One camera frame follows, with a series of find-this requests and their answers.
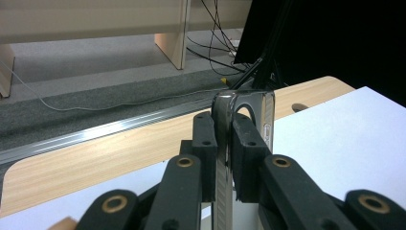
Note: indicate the metal floor rail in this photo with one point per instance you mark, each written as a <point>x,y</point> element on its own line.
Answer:
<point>95,132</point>

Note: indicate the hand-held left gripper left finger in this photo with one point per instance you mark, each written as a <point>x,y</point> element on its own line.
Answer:
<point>204,150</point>

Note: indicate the yellow tape piece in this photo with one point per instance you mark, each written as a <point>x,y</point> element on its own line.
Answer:
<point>224,80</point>

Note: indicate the wooden table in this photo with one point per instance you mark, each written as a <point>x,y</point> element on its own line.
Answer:
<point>79,159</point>

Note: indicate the black curtain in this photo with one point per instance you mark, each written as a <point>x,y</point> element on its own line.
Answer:
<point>335,38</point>

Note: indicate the white table mat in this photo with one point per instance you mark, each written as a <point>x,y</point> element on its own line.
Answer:
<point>335,143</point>

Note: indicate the beige wooden desk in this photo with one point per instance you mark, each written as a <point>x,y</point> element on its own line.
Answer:
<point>95,16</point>

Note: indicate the black metal stand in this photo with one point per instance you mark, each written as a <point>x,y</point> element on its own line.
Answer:
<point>265,73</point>

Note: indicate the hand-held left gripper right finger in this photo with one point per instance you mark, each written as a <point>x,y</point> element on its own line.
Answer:
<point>249,159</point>

